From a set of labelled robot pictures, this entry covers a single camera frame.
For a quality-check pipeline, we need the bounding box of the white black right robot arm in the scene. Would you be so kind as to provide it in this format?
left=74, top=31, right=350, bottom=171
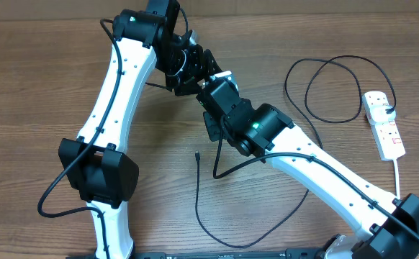
left=197, top=77, right=419, bottom=258

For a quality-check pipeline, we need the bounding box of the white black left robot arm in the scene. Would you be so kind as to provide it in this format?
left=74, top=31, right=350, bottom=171
left=58, top=1, right=222, bottom=258

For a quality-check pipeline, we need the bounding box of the white charger plug adapter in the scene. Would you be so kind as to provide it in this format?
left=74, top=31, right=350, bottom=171
left=367, top=105, right=397, bottom=125

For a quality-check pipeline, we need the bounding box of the white power strip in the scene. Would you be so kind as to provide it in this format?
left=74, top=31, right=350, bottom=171
left=362, top=91, right=405, bottom=161

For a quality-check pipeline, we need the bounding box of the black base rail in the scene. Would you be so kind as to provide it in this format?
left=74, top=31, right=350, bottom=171
left=65, top=246, right=325, bottom=259

